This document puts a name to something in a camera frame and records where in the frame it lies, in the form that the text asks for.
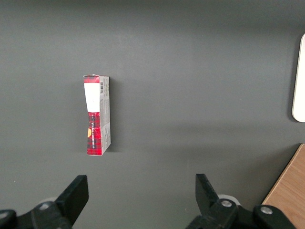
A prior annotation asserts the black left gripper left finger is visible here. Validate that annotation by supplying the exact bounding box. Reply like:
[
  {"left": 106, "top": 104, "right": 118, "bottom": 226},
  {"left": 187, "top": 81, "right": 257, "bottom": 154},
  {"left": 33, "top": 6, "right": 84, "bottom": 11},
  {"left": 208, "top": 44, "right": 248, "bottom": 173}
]
[{"left": 0, "top": 175, "right": 89, "bottom": 229}]

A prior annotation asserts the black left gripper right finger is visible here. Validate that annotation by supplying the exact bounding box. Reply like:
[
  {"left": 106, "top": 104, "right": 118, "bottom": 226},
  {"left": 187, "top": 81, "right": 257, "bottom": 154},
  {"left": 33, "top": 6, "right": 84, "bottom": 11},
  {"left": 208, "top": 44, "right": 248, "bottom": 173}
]
[{"left": 185, "top": 173, "right": 296, "bottom": 229}]

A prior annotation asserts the wooden drawer cabinet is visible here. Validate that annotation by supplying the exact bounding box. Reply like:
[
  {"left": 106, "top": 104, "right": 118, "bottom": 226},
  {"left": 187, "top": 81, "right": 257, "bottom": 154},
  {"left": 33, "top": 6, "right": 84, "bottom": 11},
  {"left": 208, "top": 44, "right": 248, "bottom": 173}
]
[{"left": 261, "top": 143, "right": 305, "bottom": 229}]

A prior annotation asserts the red plaid cardboard box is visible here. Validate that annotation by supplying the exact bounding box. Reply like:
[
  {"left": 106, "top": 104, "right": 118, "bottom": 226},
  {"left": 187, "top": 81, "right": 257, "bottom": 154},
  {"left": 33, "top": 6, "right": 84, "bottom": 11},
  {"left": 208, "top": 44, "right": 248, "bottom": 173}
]
[{"left": 83, "top": 74, "right": 112, "bottom": 156}]

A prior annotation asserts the beige plastic tray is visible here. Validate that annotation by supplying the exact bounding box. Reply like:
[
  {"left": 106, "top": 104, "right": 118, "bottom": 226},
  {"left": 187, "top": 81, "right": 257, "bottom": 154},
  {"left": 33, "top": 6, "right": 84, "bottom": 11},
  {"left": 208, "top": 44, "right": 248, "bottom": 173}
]
[{"left": 291, "top": 33, "right": 305, "bottom": 123}]

